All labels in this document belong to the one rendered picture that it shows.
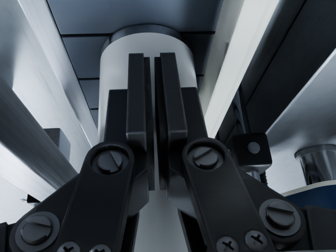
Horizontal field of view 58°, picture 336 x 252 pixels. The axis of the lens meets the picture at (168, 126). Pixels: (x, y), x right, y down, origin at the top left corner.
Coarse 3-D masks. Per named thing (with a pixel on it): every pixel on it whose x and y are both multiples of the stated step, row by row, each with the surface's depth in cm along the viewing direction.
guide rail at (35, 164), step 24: (0, 96) 6; (0, 120) 6; (24, 120) 8; (0, 144) 6; (24, 144) 7; (48, 144) 9; (0, 168) 8; (24, 168) 8; (48, 168) 9; (72, 168) 12; (48, 192) 10
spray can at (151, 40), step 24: (144, 24) 15; (120, 48) 14; (144, 48) 14; (168, 48) 14; (120, 72) 14; (192, 72) 15; (144, 216) 11; (168, 216) 11; (144, 240) 11; (168, 240) 11
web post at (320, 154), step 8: (304, 152) 33; (312, 152) 33; (320, 152) 33; (328, 152) 33; (296, 160) 35; (304, 160) 34; (312, 160) 33; (320, 160) 32; (328, 160) 32; (304, 168) 33; (312, 168) 32; (320, 168) 32; (328, 168) 32; (304, 176) 34; (312, 176) 32; (320, 176) 32; (328, 176) 31
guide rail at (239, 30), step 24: (240, 0) 10; (264, 0) 9; (240, 24) 10; (264, 24) 10; (216, 48) 13; (240, 48) 11; (216, 72) 13; (240, 72) 13; (216, 96) 15; (216, 120) 17
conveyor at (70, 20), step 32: (64, 0) 13; (96, 0) 13; (128, 0) 13; (160, 0) 14; (192, 0) 14; (64, 32) 15; (96, 32) 15; (192, 32) 16; (96, 64) 17; (96, 96) 21
